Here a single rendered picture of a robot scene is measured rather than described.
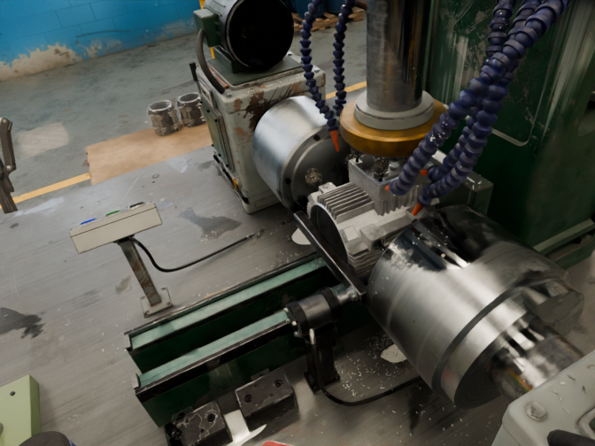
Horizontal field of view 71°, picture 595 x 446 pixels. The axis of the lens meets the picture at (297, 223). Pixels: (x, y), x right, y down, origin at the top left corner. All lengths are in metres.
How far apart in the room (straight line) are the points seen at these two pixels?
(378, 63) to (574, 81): 0.28
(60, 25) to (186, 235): 5.07
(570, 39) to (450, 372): 0.48
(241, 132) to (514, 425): 0.88
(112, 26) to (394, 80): 5.64
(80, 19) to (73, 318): 5.21
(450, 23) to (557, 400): 0.65
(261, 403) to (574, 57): 0.73
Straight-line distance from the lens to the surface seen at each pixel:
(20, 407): 1.03
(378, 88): 0.69
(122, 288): 1.18
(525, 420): 0.48
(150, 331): 0.89
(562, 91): 0.75
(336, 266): 0.75
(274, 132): 0.95
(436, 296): 0.59
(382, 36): 0.66
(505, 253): 0.61
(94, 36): 6.18
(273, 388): 0.82
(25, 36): 6.16
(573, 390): 0.52
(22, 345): 1.19
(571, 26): 0.73
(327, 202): 0.76
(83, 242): 0.93
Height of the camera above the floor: 1.58
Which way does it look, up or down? 40 degrees down
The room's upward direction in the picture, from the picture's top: 8 degrees counter-clockwise
